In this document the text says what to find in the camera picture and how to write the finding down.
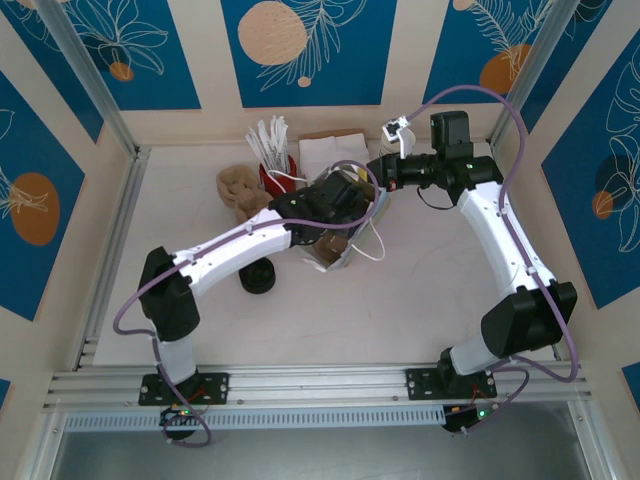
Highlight printed paper gift bag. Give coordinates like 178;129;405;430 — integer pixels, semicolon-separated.
267;159;392;275

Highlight white napkin stack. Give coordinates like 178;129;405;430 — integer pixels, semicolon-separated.
298;138;339;181
334;133;369;161

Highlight red straw container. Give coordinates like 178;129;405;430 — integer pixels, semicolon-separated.
258;154;300;194

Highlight cardboard napkin box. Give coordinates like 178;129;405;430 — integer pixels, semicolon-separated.
298;130;369;181

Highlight stack of pulp cup carriers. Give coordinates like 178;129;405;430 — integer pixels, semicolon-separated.
215;163;275;227

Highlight black cup lid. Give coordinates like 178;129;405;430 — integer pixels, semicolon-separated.
238;259;278;297

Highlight black controller board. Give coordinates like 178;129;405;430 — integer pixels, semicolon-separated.
442;403;496;437
158;407;201;432

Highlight grey metal shelf panel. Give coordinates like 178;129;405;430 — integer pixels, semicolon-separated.
29;402;614;480

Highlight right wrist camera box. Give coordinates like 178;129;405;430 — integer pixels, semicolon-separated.
381;117;417;157

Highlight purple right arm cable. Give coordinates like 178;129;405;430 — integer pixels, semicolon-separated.
404;84;584;437

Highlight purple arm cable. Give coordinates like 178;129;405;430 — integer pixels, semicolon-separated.
113;158;382;447
404;84;584;437

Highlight aluminium frame post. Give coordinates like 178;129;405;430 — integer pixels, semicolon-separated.
37;0;140;157
491;0;585;150

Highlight aluminium mounting rail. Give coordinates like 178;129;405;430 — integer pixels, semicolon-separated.
42;360;596;412

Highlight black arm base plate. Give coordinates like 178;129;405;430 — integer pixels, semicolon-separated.
405;368;499;401
138;372;230;406

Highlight grey slotted cable duct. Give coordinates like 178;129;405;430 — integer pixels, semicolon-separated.
62;404;449;432

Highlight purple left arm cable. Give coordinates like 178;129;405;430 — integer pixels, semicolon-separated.
113;158;382;447

